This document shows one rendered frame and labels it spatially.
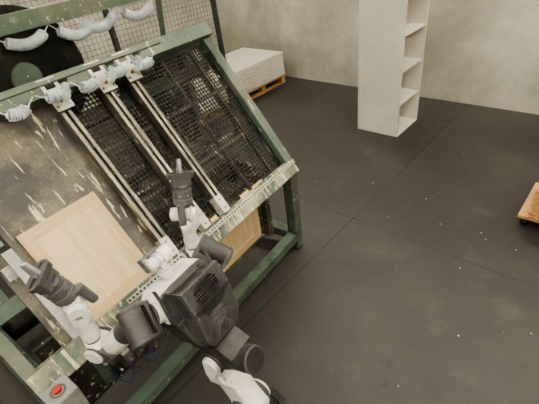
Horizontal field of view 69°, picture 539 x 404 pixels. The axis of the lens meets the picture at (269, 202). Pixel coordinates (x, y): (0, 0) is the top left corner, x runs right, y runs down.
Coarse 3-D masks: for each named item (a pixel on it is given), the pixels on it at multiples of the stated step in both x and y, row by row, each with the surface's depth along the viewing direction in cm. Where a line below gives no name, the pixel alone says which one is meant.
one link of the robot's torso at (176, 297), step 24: (192, 264) 155; (216, 264) 149; (168, 288) 146; (192, 288) 140; (216, 288) 161; (168, 312) 142; (192, 312) 139; (216, 312) 148; (192, 336) 151; (216, 336) 150
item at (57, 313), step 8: (0, 256) 185; (8, 256) 184; (16, 256) 186; (8, 264) 184; (16, 264) 185; (16, 272) 184; (24, 272) 186; (24, 280) 185; (40, 296) 187; (48, 304) 188; (56, 312) 189; (64, 312) 191; (56, 320) 189; (64, 320) 190; (64, 328) 190; (72, 328) 192; (72, 336) 191
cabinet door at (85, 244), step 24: (72, 216) 207; (96, 216) 214; (24, 240) 191; (48, 240) 197; (72, 240) 204; (96, 240) 211; (120, 240) 218; (72, 264) 201; (96, 264) 208; (120, 264) 215; (96, 288) 205; (120, 288) 212; (96, 312) 202
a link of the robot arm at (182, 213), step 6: (174, 204) 176; (180, 204) 174; (186, 204) 175; (174, 210) 178; (180, 210) 173; (186, 210) 177; (174, 216) 178; (180, 216) 174; (186, 216) 178; (180, 222) 175; (186, 222) 176
